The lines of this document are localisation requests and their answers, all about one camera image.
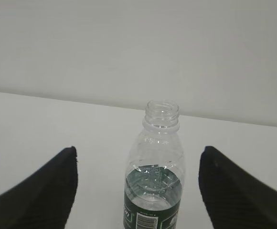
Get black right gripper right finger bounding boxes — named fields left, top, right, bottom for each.
left=199, top=146, right=277, bottom=229

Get clear water bottle green label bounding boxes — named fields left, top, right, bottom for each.
left=123, top=100, right=186, bottom=229

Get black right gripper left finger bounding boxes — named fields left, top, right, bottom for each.
left=0, top=146, right=78, bottom=229

